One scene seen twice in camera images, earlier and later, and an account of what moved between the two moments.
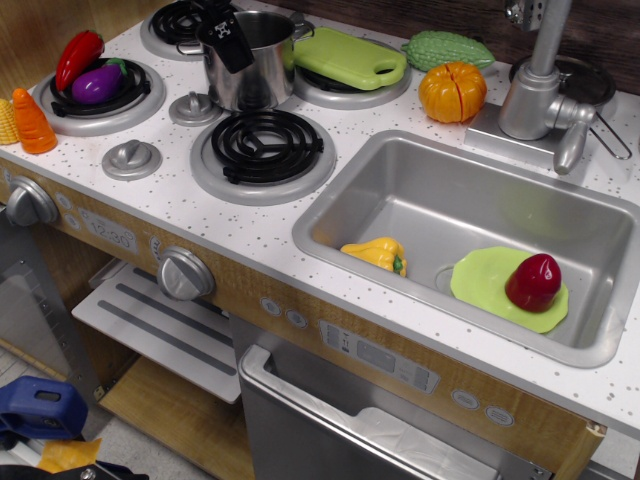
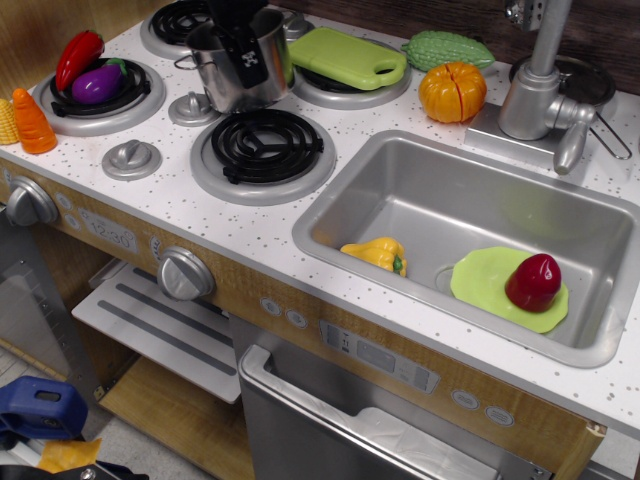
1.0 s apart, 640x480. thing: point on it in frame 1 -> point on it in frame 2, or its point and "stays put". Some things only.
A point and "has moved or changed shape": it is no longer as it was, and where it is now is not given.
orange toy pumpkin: x=452 y=92 stays put
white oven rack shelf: x=193 y=338 stays put
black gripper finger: x=219 y=27 -> x=242 y=44
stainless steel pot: x=269 y=79 has moved or changed shape
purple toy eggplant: x=100 y=84 stays put
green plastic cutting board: x=348 y=59 stays put
